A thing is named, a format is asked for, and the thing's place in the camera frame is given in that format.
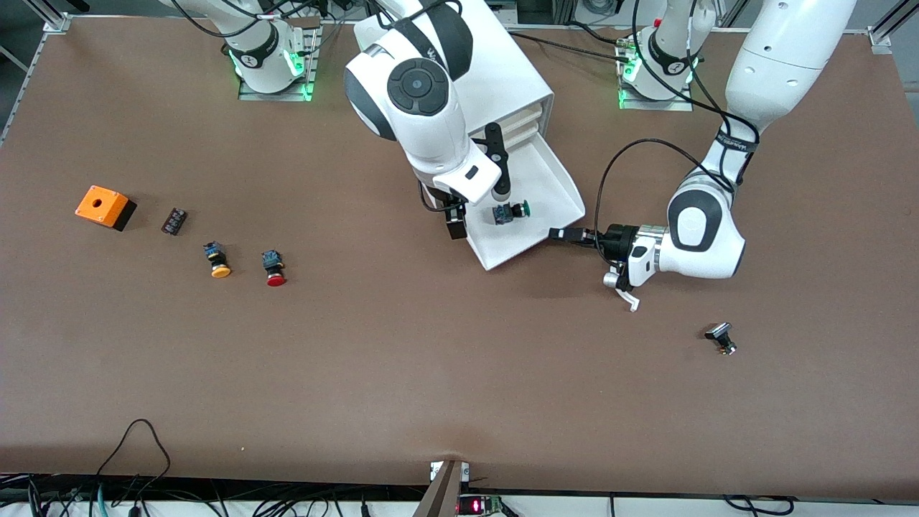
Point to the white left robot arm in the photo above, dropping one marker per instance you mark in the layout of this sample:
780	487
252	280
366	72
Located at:
782	64

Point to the white curved plastic strip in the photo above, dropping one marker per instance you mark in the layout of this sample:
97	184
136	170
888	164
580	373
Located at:
632	304

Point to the aluminium corner bracket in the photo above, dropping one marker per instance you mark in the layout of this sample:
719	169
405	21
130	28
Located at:
57	21

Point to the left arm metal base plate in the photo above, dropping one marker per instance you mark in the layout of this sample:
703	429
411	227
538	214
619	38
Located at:
668	105

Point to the red push button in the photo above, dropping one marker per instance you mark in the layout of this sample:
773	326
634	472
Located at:
276	280

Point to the yellow push button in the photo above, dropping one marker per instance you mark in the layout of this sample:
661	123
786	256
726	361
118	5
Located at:
220	271

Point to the device with red display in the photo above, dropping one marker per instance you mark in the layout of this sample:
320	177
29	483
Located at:
470	506

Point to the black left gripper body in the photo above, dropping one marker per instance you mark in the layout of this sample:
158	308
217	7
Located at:
616	240

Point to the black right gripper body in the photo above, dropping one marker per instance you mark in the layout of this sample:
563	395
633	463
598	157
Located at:
454	215

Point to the orange box with hole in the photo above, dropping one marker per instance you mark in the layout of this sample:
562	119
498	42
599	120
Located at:
100	205

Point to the small black terminal block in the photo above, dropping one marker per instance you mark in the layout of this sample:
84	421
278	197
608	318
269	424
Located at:
174	221

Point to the aluminium profile rail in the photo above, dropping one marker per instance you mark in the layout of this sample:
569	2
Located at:
879	36

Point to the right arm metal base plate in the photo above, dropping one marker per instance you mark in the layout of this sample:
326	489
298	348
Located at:
287	95

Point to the grey metal post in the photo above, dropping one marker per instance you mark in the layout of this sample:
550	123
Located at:
441	495

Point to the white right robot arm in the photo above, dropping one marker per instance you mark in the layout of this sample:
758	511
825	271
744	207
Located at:
423	136

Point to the green push button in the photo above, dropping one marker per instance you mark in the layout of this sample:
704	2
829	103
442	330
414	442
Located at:
511	212

